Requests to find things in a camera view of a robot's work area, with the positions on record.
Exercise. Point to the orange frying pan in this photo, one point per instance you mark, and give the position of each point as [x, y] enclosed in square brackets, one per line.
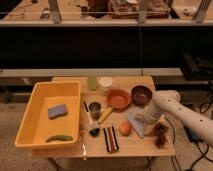
[116, 100]

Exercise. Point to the green cucumber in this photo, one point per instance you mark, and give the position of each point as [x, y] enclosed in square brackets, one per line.
[59, 138]

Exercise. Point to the dark red bowl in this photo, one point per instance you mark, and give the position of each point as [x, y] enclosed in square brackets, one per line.
[141, 95]

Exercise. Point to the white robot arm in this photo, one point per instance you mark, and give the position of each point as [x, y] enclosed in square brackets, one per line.
[168, 101]

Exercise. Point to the orange peach fruit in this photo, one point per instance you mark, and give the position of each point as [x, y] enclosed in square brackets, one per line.
[125, 128]

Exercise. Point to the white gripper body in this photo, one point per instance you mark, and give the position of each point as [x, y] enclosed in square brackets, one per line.
[150, 114]

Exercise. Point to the wooden table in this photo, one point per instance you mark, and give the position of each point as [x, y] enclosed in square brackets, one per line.
[129, 146]

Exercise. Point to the green cup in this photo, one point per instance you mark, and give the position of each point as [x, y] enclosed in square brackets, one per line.
[92, 82]

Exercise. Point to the blue sponge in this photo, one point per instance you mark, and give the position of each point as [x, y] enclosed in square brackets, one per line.
[57, 111]

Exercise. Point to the metal cup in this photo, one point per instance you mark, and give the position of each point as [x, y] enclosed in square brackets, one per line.
[95, 110]

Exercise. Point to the brown grape bunch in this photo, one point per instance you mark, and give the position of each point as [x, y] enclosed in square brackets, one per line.
[161, 130]

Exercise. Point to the white cup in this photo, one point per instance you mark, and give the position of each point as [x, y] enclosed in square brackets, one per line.
[105, 83]

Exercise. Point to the grey-blue towel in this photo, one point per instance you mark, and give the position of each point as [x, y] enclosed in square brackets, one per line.
[135, 122]

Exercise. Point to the striped red black cloth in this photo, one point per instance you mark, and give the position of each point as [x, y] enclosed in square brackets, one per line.
[110, 140]

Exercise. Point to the yellow plastic tray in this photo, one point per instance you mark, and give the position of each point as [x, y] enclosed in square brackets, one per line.
[36, 127]

